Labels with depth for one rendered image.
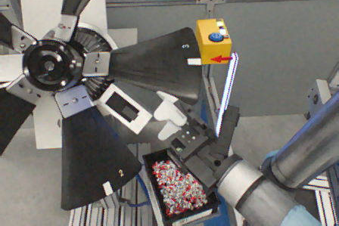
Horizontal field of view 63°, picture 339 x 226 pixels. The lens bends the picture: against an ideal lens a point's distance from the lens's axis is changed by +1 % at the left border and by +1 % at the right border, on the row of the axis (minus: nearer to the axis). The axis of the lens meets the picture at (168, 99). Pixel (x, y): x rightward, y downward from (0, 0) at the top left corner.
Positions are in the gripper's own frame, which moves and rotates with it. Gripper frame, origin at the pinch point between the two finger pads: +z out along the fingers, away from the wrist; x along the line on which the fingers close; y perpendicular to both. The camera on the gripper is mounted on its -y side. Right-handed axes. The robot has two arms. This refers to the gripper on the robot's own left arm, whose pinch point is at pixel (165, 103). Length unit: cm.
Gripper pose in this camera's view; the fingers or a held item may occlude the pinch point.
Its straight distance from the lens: 59.6
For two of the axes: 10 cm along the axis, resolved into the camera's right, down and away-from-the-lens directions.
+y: -7.5, 5.5, -3.7
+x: 0.8, 6.3, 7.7
